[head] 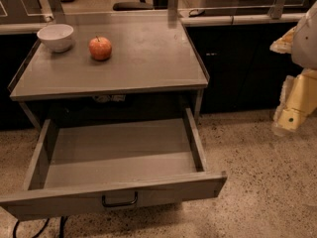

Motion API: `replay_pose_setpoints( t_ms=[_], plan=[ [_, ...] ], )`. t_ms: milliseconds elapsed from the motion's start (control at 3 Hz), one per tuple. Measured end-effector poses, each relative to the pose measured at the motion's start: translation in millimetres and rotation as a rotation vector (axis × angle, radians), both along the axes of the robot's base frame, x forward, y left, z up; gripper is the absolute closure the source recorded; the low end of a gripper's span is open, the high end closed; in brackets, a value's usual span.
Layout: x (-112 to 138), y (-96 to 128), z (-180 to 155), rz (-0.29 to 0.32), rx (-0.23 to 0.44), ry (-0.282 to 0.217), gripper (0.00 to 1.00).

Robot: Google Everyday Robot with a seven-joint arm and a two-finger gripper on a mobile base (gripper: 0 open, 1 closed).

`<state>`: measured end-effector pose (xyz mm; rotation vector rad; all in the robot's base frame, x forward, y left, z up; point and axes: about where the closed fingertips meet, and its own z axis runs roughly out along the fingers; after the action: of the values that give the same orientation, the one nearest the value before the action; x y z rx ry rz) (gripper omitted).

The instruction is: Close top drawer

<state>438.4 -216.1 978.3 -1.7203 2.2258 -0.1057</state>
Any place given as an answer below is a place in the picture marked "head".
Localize grey metal cabinet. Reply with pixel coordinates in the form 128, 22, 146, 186
9, 10, 208, 129

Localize white ceramic bowl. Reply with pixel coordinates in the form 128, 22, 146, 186
37, 24, 74, 53

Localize black drawer handle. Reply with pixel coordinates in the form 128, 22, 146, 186
101, 191, 139, 208

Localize black object on counter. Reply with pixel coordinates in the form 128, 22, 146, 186
188, 9, 205, 18

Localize red apple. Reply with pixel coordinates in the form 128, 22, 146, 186
88, 36, 112, 60

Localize grey top drawer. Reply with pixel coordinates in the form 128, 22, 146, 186
0, 109, 227, 220

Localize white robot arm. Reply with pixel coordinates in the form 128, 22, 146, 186
269, 2, 317, 136

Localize black floor cable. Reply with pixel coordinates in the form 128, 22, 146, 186
12, 217, 52, 238
57, 215, 69, 238

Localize dark counter cabinet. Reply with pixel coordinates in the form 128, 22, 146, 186
186, 22, 302, 113

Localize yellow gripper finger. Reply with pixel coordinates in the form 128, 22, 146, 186
269, 28, 295, 54
272, 68, 317, 136

